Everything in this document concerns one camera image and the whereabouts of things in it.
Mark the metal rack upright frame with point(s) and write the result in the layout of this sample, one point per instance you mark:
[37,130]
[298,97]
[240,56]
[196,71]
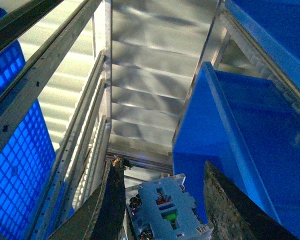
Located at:
[64,76]

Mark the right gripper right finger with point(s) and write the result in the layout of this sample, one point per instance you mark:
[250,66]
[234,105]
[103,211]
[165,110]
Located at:
[233,214]

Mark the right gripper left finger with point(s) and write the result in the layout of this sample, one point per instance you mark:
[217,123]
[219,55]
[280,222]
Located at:
[101,215]

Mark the upper shelf blue bin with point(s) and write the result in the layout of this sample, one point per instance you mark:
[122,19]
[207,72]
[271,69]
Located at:
[25,161]

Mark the blue plastic bin with buttons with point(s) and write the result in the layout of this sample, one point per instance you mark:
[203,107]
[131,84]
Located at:
[249,131]

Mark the empty blue plastic bin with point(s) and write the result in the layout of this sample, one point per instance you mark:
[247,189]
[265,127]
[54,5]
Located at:
[275,25]

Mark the grey contact block button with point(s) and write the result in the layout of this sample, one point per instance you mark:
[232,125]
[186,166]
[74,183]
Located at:
[162,209]

